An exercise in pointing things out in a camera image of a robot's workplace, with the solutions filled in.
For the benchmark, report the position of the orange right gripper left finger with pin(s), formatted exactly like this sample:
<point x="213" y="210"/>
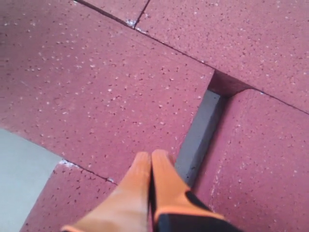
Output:
<point x="126" y="208"/>

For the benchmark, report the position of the far right red brick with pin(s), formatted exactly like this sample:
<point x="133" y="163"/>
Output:
<point x="256" y="172"/>

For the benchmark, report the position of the middle right red brick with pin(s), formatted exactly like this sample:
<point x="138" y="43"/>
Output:
<point x="69" y="193"/>

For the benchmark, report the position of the back right red brick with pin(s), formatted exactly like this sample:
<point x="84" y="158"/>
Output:
<point x="263" y="43"/>

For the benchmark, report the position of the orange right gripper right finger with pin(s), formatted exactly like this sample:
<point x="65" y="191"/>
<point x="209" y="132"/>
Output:
<point x="176" y="208"/>

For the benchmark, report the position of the angled red brick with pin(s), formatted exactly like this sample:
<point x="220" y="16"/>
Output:
<point x="90" y="89"/>

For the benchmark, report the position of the back left red brick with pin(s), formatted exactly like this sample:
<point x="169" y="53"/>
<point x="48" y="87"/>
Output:
<point x="126" y="12"/>

